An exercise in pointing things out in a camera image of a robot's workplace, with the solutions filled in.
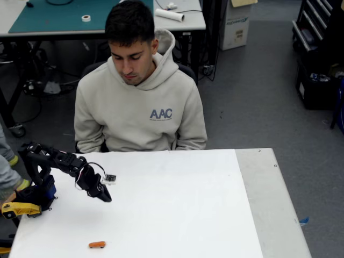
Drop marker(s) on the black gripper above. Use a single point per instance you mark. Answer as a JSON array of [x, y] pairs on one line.
[[100, 191]]

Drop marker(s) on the orange baby carrot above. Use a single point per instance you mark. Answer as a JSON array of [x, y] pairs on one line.
[[97, 244]]

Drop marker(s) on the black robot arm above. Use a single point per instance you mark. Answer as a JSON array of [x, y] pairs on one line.
[[43, 172]]

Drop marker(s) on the grey sleeved forearm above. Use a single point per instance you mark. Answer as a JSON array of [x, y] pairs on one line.
[[6, 172]]

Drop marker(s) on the large white paper sheet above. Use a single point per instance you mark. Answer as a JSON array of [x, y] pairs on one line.
[[161, 204]]

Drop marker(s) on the yellow bar clamp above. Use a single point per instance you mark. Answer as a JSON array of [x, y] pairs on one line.
[[20, 208]]

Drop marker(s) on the man in beige hoodie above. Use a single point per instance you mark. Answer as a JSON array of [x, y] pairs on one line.
[[139, 107]]

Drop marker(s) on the orange and black clamp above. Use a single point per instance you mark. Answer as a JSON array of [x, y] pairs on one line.
[[4, 246]]

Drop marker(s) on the white crumpled cloth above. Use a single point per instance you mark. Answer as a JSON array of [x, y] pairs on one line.
[[51, 87]]

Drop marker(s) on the white tape roll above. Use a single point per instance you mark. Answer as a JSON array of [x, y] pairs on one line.
[[86, 18]]

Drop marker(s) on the green cutting mat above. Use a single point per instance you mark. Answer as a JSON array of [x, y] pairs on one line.
[[53, 16]]

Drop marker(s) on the white paper roll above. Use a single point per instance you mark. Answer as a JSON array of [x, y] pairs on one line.
[[170, 14]]

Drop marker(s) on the grey workbench with black legs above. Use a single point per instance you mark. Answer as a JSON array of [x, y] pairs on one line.
[[192, 22]]

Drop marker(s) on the small white plastic part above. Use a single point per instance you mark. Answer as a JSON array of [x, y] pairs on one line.
[[171, 4]]

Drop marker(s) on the blue tape piece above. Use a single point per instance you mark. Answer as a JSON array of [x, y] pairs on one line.
[[304, 221]]

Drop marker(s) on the white cardboard box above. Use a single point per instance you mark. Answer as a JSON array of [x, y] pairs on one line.
[[236, 29]]

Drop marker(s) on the tan paper folder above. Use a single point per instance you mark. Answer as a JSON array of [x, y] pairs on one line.
[[243, 2]]

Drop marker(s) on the black storage bin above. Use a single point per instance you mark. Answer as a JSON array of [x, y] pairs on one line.
[[317, 91]]

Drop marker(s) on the black tool cabinet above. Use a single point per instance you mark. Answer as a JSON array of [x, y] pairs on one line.
[[314, 24]]

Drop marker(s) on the blue metal frame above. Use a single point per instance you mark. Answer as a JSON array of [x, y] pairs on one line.
[[339, 104]]

